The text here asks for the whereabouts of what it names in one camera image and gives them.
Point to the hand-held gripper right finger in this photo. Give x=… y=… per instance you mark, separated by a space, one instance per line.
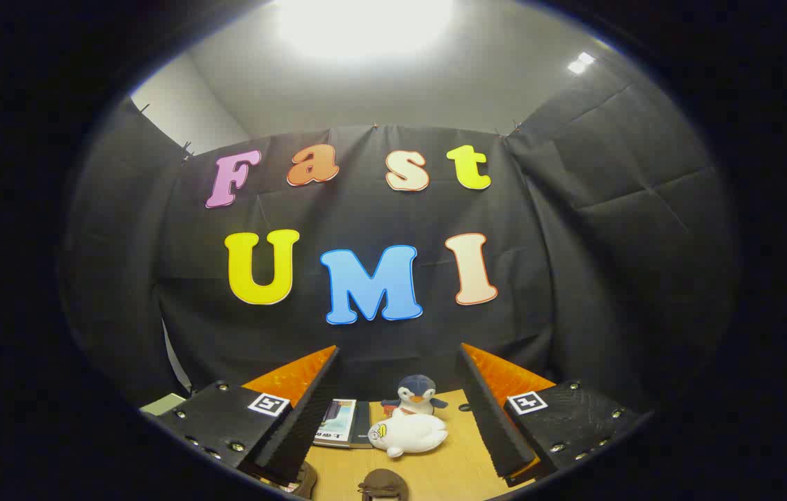
x=494 y=424

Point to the penguin plush toy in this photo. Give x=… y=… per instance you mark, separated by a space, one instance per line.
x=415 y=396

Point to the large ceiling light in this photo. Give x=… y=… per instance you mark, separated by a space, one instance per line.
x=365 y=24

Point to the brown fuzzy shoe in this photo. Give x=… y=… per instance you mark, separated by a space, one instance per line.
x=383 y=483
x=307 y=480

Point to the small ceiling light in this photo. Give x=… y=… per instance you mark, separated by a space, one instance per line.
x=581 y=62

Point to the white seal plush toy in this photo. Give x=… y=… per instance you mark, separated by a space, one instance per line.
x=410 y=431

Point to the black book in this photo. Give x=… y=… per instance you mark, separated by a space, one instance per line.
x=363 y=424

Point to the green fabric storage box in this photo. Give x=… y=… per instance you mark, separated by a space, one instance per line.
x=163 y=403

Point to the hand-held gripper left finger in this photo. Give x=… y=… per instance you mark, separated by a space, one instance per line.
x=303 y=424

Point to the book with light-blue cover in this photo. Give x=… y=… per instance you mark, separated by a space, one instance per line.
x=337 y=421

